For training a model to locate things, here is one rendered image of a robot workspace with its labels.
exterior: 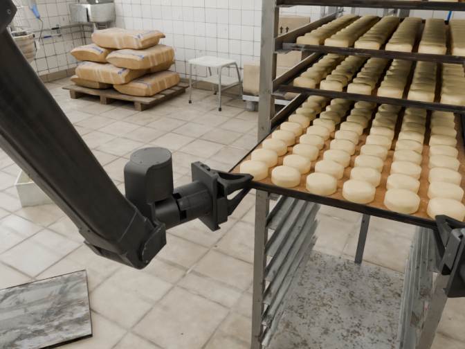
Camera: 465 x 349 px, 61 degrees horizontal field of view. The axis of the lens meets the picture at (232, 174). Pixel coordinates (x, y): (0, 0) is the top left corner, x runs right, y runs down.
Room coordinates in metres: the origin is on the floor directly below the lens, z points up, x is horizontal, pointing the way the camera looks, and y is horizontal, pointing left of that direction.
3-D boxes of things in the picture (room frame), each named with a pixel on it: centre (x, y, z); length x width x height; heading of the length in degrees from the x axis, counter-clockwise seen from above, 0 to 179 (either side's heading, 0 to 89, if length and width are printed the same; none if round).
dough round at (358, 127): (0.84, -0.27, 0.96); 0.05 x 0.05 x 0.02
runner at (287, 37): (1.15, -0.23, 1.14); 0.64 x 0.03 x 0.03; 155
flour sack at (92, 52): (4.56, 1.39, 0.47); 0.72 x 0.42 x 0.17; 150
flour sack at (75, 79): (4.55, 1.44, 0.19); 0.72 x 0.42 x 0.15; 152
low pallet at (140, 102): (4.41, 1.17, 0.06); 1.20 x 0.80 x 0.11; 62
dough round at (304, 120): (0.89, -0.16, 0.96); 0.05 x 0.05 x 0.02
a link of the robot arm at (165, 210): (0.50, 0.11, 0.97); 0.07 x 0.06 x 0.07; 125
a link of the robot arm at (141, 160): (0.47, 0.13, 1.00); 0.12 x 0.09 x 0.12; 156
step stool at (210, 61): (4.14, 0.16, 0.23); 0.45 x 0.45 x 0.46; 52
